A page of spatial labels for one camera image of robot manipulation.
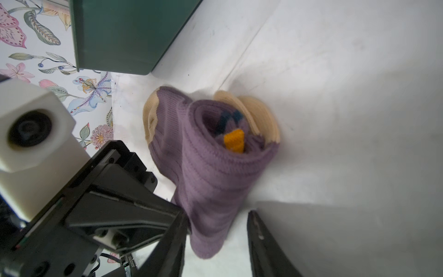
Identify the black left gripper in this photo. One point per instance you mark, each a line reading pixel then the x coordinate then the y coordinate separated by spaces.
pixel 109 204

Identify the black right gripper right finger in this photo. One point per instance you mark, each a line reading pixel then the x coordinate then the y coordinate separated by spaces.
pixel 266 256

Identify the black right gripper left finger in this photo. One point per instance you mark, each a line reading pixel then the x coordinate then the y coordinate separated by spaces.
pixel 168 257

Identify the purple sock with beige toe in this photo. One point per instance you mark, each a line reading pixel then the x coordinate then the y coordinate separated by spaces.
pixel 213 151

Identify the green plastic organizer bin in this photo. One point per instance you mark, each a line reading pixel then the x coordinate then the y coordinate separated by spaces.
pixel 126 36

